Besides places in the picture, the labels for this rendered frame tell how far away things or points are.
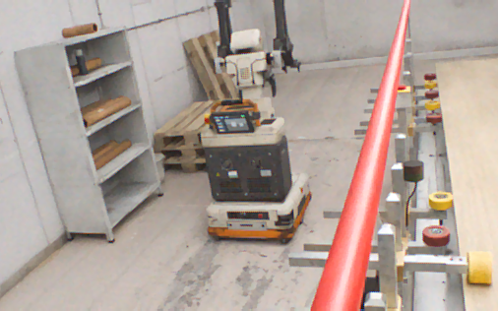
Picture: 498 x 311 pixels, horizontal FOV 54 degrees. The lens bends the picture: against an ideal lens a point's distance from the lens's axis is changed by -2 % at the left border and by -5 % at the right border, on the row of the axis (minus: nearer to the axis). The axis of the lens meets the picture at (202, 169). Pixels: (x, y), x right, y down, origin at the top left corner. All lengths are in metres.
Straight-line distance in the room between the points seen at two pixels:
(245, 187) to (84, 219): 1.34
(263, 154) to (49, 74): 1.60
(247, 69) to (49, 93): 1.42
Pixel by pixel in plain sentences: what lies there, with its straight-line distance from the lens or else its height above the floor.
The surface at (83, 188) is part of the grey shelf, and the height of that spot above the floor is 0.47.
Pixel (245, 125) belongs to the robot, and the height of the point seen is 0.85.
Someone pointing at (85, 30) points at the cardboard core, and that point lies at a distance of 4.10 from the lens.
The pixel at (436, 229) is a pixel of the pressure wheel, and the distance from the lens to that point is 1.64.
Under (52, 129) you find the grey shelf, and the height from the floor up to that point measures 0.95.
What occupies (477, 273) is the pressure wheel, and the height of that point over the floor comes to 0.95.
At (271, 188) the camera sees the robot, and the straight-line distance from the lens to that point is 3.36.
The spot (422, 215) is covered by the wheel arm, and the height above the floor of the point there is 0.84.
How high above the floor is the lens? 1.69
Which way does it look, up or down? 19 degrees down
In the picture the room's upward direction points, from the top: 11 degrees counter-clockwise
